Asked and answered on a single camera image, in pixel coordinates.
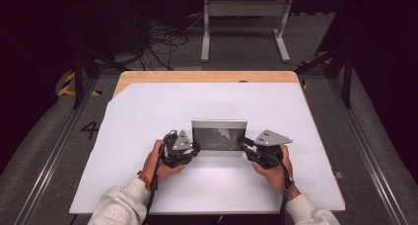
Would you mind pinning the person's right hand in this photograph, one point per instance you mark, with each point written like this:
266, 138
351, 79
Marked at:
279, 179

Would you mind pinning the aluminium floor rail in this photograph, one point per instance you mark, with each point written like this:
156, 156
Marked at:
368, 159
49, 165

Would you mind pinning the white metal stand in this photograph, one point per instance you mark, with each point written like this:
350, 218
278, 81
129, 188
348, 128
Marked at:
244, 8

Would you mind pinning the person's left hand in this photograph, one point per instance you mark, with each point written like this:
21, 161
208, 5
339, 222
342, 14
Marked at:
154, 165

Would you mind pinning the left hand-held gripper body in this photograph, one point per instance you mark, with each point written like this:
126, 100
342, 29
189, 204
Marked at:
182, 142

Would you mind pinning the yellow and black floor tape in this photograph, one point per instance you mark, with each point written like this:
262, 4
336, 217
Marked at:
67, 85

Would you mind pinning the person's dark clothing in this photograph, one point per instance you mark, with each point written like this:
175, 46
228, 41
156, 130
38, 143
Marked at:
213, 220

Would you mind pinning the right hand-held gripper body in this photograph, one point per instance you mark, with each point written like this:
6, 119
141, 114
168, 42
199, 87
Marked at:
271, 139

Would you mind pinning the black metal stand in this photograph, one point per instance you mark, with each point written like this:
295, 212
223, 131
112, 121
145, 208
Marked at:
78, 70
347, 80

